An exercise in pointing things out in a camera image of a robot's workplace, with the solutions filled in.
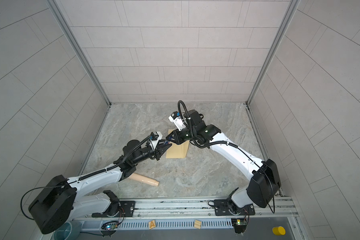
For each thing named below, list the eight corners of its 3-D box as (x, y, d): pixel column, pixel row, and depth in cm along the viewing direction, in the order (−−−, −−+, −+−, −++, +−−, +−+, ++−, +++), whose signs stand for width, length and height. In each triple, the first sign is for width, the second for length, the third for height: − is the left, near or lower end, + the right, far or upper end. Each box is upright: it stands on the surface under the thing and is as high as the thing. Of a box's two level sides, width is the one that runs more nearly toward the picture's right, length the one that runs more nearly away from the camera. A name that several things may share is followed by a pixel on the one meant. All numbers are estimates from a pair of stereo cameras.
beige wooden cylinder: (130, 179, 82) (129, 177, 80) (133, 173, 84) (132, 172, 82) (157, 187, 80) (157, 186, 78) (160, 181, 81) (159, 179, 80)
